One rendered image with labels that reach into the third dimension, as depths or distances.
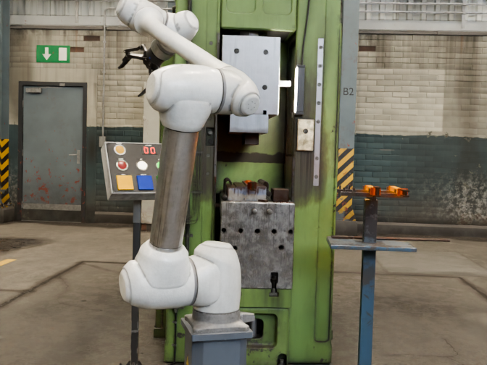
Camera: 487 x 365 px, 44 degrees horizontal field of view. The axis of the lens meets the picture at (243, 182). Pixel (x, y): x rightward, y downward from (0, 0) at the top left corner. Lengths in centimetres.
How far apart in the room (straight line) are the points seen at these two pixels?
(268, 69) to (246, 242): 90
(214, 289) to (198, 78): 67
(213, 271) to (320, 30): 183
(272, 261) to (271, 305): 23
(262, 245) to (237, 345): 120
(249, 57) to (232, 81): 146
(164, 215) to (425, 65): 781
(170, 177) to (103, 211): 779
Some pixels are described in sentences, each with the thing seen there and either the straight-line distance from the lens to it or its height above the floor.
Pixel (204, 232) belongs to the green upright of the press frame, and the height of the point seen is 73.
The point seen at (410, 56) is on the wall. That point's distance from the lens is 933.
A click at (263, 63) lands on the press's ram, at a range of 318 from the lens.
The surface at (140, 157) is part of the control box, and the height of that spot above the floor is 113.
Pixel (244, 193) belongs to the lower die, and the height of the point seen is 96.
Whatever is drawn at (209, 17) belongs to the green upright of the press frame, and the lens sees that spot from 335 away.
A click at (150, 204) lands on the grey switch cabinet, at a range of 867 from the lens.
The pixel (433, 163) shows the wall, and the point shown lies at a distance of 930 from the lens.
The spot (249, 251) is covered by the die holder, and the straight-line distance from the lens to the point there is 313.
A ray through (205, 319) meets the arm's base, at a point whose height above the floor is 64.
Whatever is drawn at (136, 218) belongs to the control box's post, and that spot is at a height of 82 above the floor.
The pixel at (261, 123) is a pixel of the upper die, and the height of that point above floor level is 132.
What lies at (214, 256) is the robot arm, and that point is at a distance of 193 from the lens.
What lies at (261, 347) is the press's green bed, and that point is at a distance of 327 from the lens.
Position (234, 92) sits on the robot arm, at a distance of 172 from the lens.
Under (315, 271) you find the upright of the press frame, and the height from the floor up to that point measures 52.
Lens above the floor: 118
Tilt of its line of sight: 3 degrees down
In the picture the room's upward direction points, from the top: 2 degrees clockwise
